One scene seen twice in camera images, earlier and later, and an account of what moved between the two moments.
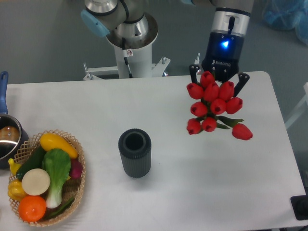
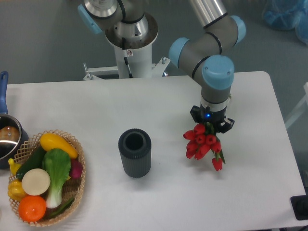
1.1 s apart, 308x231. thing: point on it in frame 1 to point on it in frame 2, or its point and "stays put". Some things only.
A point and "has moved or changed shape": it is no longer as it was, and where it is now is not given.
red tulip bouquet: x=215 y=99 has moved or changed shape
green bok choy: x=57 y=163 stays put
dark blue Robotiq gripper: x=225 y=46 to x=209 y=116
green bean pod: x=61 y=209 stays put
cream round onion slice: x=36 y=182 stays put
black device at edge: x=299 y=204 stays put
